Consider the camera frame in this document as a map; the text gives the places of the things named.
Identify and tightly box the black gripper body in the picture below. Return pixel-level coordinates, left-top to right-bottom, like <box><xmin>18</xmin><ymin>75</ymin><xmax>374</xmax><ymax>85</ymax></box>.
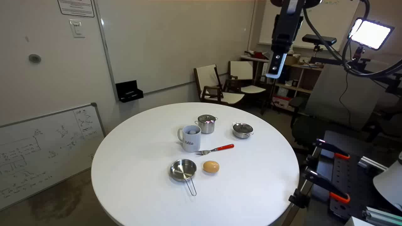
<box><xmin>271</xmin><ymin>14</ymin><xmax>304</xmax><ymax>56</ymax></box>

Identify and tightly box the steel cup with lid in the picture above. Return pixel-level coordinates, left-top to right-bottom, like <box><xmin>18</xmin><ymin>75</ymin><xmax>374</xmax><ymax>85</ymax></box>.
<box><xmin>196</xmin><ymin>113</ymin><xmax>218</xmax><ymax>136</ymax></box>

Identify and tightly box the white ceramic mug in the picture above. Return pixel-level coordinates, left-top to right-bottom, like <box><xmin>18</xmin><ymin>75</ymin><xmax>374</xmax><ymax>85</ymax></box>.
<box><xmin>177</xmin><ymin>125</ymin><xmax>202</xmax><ymax>154</ymax></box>

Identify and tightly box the wooden shelf unit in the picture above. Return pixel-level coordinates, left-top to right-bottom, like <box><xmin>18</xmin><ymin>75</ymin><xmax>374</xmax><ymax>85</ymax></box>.
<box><xmin>238</xmin><ymin>49</ymin><xmax>324</xmax><ymax>113</ymax></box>

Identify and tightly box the grey panel board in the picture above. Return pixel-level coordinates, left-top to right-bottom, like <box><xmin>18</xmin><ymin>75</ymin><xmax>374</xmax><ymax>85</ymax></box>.
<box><xmin>304</xmin><ymin>65</ymin><xmax>387</xmax><ymax>132</ymax></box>

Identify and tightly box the bright LED light panel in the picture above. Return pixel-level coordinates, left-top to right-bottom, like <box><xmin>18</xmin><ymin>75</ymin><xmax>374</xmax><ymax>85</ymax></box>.
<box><xmin>348</xmin><ymin>17</ymin><xmax>395</xmax><ymax>52</ymax></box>

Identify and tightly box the silver spoon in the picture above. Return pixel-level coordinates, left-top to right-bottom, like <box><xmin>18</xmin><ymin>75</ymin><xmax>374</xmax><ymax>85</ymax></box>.
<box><xmin>196</xmin><ymin>144</ymin><xmax>236</xmax><ymax>157</ymax></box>

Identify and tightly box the brown bread roll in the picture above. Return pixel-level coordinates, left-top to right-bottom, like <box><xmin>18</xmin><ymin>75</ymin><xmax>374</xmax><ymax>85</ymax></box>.
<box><xmin>202</xmin><ymin>160</ymin><xmax>221</xmax><ymax>176</ymax></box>

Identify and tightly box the white lamp shade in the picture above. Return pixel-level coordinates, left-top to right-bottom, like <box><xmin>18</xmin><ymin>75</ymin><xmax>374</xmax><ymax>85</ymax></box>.
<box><xmin>371</xmin><ymin>157</ymin><xmax>402</xmax><ymax>211</ymax></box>

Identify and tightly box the small whiteboard with drawings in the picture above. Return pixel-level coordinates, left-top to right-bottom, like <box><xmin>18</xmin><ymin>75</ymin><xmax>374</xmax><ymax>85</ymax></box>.
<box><xmin>0</xmin><ymin>102</ymin><xmax>106</xmax><ymax>211</ymax></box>

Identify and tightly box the black bar camera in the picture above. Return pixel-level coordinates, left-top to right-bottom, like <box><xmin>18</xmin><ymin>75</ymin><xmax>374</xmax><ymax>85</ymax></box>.
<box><xmin>300</xmin><ymin>34</ymin><xmax>338</xmax><ymax>48</ymax></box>

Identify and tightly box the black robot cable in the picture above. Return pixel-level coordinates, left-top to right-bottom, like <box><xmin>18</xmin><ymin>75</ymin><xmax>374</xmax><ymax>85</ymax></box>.
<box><xmin>301</xmin><ymin>0</ymin><xmax>402</xmax><ymax>80</ymax></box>

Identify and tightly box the steel bowl with wire handles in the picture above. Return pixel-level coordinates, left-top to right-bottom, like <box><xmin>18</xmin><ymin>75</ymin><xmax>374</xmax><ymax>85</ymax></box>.
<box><xmin>231</xmin><ymin>122</ymin><xmax>255</xmax><ymax>141</ymax></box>

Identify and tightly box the black clamp with orange handle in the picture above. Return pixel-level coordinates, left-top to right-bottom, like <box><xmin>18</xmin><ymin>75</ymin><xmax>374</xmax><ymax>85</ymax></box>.
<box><xmin>302</xmin><ymin>167</ymin><xmax>353</xmax><ymax>208</ymax></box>
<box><xmin>312</xmin><ymin>139</ymin><xmax>353</xmax><ymax>162</ymax></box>

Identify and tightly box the large wall whiteboard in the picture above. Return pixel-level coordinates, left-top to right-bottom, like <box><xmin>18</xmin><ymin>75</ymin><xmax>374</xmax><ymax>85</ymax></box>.
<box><xmin>91</xmin><ymin>0</ymin><xmax>257</xmax><ymax>97</ymax></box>

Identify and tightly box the steel pan with wire handle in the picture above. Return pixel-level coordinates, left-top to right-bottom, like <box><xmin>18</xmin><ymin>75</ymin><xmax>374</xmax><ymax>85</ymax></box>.
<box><xmin>168</xmin><ymin>159</ymin><xmax>199</xmax><ymax>198</ymax></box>

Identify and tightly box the green metal rail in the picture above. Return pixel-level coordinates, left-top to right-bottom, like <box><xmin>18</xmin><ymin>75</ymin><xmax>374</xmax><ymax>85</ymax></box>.
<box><xmin>360</xmin><ymin>206</ymin><xmax>402</xmax><ymax>226</ymax></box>

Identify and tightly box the white wall switch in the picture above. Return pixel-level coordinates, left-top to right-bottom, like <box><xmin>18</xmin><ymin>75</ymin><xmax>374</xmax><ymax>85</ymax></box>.
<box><xmin>67</xmin><ymin>19</ymin><xmax>86</xmax><ymax>39</ymax></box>

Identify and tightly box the paper wall sign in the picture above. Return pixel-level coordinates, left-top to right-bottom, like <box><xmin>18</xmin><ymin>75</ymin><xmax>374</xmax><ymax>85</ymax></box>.
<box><xmin>56</xmin><ymin>0</ymin><xmax>95</xmax><ymax>19</ymax></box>

